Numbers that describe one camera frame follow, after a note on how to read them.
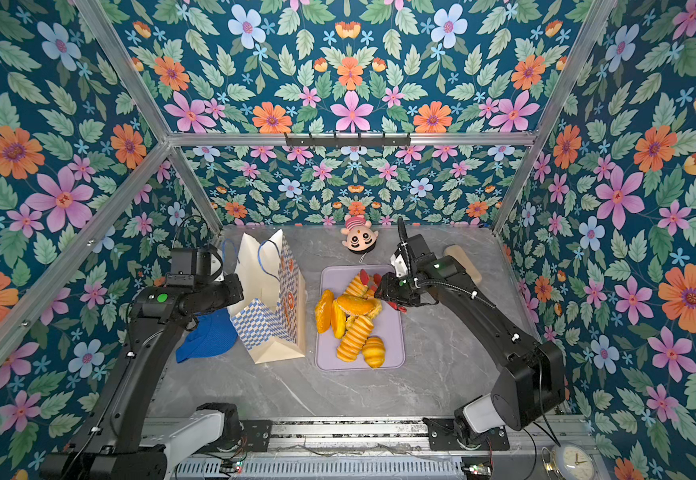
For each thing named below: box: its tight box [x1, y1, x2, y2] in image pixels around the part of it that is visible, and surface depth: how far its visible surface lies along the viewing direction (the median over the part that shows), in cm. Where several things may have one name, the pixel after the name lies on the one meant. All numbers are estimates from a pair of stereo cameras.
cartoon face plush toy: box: [340, 215, 379, 254], surface depth 109 cm
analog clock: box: [553, 440, 599, 480], surface depth 68 cm
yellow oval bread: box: [331, 299, 347, 339], surface depth 91 cm
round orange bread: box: [337, 294, 383, 317], surface depth 90 cm
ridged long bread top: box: [344, 272, 375, 299], surface depth 96 cm
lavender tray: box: [315, 264, 405, 371], surface depth 90 cm
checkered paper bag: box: [228, 229, 305, 364], surface depth 77 cm
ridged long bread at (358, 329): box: [336, 315, 374, 363], surface depth 86 cm
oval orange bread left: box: [316, 289, 335, 334], surface depth 92 cm
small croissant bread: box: [363, 335, 385, 369], surface depth 87 cm
